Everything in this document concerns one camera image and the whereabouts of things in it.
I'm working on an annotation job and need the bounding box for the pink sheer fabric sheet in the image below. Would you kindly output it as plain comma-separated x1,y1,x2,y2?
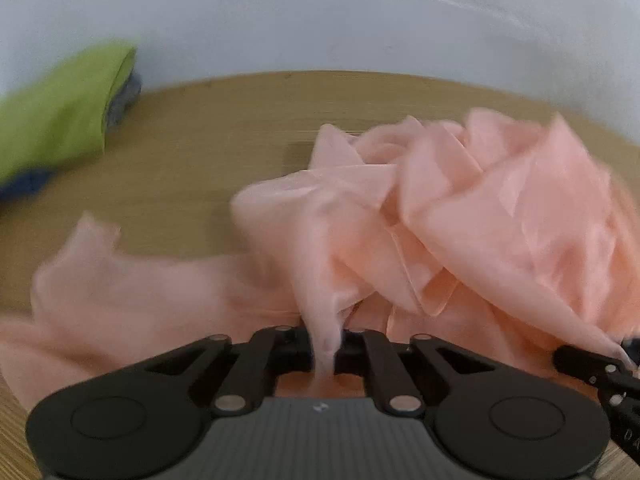
1,108,639,408

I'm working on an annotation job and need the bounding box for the blue folded garment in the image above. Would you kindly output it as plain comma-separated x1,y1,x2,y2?
0,168,53,202

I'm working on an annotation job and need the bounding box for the green folded garment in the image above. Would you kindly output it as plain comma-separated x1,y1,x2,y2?
1,40,137,184

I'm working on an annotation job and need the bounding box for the grey folded garment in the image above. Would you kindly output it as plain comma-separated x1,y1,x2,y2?
104,72,142,132

